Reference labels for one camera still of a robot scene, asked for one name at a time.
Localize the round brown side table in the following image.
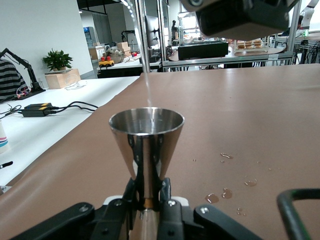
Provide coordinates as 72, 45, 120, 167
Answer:
167, 46, 293, 67

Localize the white paper cup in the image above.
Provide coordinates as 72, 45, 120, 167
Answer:
0, 119, 11, 155

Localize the glass door fridge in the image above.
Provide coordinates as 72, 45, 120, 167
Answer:
83, 26, 98, 48

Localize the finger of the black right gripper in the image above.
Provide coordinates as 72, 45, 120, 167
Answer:
179, 0, 301, 41

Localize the black tray box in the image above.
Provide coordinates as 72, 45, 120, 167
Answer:
177, 41, 230, 61

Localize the black loose strap loop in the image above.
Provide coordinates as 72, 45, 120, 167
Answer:
276, 188, 320, 240

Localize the green potted plant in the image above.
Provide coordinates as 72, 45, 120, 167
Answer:
41, 48, 74, 72

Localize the black power adapter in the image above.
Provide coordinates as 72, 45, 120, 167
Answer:
21, 102, 55, 118

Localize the red yellow toy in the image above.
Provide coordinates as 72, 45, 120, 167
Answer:
98, 56, 115, 68

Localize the steel double jigger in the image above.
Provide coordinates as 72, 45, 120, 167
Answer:
108, 106, 186, 240

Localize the aluminium frame post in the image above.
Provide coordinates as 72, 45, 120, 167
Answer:
287, 0, 301, 65
134, 0, 153, 74

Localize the brown table mat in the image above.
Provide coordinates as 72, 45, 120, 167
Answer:
0, 63, 320, 240

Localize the striped cloth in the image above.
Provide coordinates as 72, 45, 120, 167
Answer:
0, 59, 29, 101

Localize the cardboard box stack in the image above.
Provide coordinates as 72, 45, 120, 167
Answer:
116, 41, 132, 58

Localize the black adapter cable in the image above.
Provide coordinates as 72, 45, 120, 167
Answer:
49, 100, 99, 115

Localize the wooden box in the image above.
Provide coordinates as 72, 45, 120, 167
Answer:
44, 68, 82, 90

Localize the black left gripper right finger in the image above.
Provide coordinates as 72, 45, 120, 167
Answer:
158, 177, 263, 240

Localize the bread on clear tray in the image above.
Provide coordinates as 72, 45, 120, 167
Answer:
234, 39, 270, 54

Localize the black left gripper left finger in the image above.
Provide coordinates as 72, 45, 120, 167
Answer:
9, 178, 138, 240

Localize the black monitor on arm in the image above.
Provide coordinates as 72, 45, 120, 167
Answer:
144, 14, 161, 48

